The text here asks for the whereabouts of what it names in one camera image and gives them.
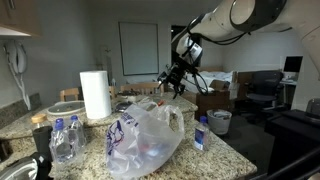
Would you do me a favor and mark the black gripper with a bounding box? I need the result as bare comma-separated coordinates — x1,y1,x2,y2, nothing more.
157,66,187,99

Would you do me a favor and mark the clear plastic bag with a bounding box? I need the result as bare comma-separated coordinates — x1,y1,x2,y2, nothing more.
105,101,185,179

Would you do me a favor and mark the shrink-wrapped water bottle pack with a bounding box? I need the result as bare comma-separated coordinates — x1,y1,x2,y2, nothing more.
48,114,88,164

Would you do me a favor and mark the wooden dining chair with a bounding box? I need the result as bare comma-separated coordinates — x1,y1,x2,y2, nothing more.
59,85,118,103
119,82,165,96

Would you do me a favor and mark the brown cardboard box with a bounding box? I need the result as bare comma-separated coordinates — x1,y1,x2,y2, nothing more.
182,79,232,118

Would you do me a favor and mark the white bowl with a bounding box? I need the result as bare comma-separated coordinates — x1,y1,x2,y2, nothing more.
116,90,143,104

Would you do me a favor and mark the white bedding pile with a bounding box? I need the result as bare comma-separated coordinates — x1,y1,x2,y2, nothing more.
186,70,239,93

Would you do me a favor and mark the dark grey pot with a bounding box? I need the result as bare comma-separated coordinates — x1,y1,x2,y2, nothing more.
114,101,134,113

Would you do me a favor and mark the grey trash bin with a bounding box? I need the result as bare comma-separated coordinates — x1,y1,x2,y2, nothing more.
206,109,233,136

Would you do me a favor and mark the white paper towel roll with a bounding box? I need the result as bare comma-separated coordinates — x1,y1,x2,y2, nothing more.
79,70,113,120

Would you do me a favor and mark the black office chair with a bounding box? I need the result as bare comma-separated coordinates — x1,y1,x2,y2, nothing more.
245,70,284,111

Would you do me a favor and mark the plate with glass lid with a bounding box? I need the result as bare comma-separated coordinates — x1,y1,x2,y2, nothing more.
45,100,87,117

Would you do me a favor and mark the black computer monitor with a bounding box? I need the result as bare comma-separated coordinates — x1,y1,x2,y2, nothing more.
283,55,304,74

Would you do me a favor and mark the black equipment cart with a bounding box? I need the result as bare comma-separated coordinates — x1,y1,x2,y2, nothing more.
264,109,320,180

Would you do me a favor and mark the dark jar with cork lid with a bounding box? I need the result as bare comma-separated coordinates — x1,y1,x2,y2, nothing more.
30,113,54,161

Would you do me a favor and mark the grey plastic appliance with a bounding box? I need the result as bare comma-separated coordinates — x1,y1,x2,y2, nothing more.
305,98,320,118

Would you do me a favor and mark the black and silver appliance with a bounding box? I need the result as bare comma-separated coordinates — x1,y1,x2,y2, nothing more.
0,151,54,180

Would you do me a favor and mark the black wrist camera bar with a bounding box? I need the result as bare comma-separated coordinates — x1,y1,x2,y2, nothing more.
173,59,198,76

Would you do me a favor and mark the white wall whiteboard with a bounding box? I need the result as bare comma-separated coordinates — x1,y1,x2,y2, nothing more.
118,21,160,77

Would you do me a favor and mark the white wall phone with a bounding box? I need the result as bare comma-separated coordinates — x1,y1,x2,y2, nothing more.
3,40,32,111

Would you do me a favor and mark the wooden wall cabinet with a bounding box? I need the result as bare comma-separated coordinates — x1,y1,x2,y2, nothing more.
0,0,43,38

